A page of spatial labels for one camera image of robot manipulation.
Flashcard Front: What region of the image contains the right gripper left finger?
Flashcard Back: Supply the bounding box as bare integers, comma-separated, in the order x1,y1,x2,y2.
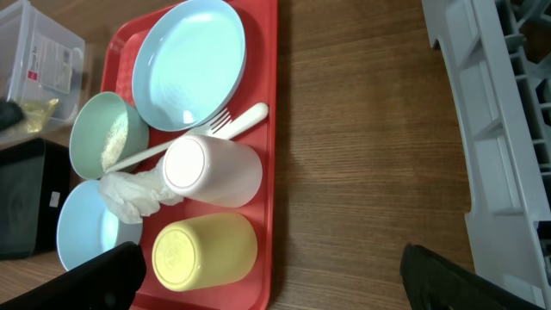
1,241,146,310

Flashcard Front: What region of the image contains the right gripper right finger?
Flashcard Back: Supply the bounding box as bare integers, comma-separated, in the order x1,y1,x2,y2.
399,244,542,310

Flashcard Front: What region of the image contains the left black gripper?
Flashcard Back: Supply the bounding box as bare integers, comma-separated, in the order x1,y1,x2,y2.
0,99,25,131

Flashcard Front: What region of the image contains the yellow snack wrapper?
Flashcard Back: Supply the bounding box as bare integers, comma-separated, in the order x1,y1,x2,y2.
18,98,59,133

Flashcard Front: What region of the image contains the yellow plastic cup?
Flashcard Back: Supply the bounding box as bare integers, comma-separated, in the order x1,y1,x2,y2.
152,212,258,292

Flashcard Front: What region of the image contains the white tissue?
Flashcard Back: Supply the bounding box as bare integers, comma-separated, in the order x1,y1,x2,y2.
98,157,184,224

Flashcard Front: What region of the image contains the grey dishwasher rack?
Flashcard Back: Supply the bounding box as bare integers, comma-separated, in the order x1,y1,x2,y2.
422,0,550,309

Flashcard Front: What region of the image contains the clear plastic bin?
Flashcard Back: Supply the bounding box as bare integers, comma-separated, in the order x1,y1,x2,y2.
1,1,85,144

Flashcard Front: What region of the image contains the light blue bowl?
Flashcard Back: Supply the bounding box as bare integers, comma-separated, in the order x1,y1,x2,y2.
56,180,143,270

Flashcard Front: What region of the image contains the black bin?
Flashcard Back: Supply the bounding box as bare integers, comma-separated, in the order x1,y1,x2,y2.
1,138,71,260

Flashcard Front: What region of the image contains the green bowl with rice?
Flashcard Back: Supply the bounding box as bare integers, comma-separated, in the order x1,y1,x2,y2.
69,92,149,179

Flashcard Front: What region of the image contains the white plastic fork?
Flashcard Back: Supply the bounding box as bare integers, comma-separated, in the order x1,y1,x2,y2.
104,108,232,175

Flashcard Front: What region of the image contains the light blue plate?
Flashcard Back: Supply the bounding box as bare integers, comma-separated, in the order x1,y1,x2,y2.
132,0,246,132

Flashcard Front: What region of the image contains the red plastic tray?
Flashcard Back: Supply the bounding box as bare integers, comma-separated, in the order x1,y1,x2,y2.
101,0,278,309

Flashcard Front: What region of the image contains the white plastic spoon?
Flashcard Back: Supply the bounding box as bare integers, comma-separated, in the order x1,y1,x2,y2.
214,102,269,140

